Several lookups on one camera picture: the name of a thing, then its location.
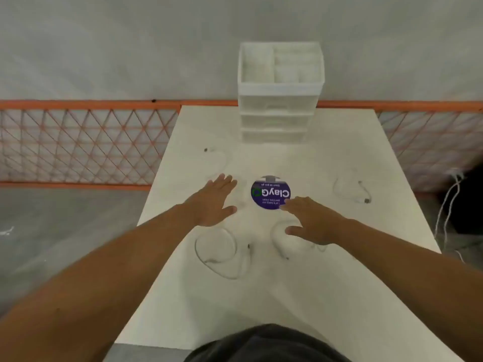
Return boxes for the person's left hand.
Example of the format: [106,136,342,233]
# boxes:
[183,173,238,227]

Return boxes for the person's right hand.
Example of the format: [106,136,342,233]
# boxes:
[279,196,348,247]

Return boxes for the person's right forearm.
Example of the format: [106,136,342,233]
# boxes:
[337,218,483,338]

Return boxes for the person's left forearm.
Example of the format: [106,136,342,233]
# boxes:
[0,203,202,362]

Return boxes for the purple round tub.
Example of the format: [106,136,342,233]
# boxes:
[250,173,292,211]

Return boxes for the person's dark shirt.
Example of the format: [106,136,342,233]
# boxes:
[183,323,352,362]

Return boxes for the white plastic drawer organizer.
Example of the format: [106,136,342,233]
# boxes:
[237,41,325,145]

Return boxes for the orange mesh fence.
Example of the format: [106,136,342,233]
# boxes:
[0,99,483,193]

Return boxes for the white rope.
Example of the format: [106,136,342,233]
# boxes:
[433,167,469,265]

